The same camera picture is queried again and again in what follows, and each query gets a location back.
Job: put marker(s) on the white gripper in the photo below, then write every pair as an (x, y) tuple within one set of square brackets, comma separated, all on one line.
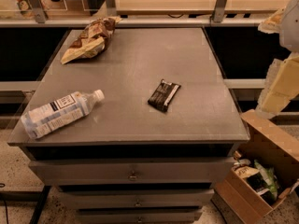
[(290, 28)]

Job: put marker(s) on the blue plastic water bottle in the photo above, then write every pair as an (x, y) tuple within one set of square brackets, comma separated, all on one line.
[(59, 113)]

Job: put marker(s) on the green snack bag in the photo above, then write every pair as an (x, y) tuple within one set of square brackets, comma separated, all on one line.
[(266, 184)]

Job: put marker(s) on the tan snack bag in box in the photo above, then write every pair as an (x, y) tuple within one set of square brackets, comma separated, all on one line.
[(246, 171)]

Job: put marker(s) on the brown chip bag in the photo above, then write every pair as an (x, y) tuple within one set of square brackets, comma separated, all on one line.
[(93, 40)]

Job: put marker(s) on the cardboard box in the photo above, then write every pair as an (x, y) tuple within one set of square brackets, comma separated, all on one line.
[(273, 148)]

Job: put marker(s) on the black snack bar wrapper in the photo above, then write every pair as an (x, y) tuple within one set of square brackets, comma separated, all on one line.
[(163, 95)]

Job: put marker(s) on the grey drawer cabinet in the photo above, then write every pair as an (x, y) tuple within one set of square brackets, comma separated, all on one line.
[(127, 162)]

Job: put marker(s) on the metal rail frame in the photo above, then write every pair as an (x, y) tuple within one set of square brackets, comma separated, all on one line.
[(78, 13)]

